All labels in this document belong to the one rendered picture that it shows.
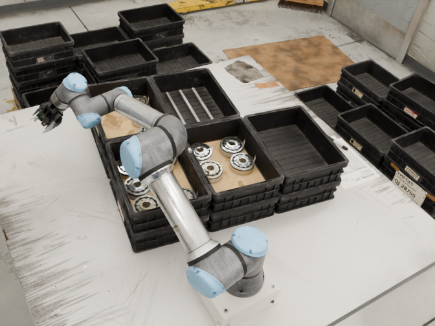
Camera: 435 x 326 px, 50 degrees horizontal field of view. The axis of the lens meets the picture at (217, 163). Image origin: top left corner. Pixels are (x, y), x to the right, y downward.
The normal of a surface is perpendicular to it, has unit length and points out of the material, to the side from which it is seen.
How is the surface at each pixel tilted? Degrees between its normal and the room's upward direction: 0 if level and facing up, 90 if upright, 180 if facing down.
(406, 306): 0
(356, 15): 90
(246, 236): 7
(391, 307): 0
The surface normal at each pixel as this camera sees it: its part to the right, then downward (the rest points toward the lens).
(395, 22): -0.85, 0.30
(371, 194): 0.09, -0.72
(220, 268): 0.37, -0.29
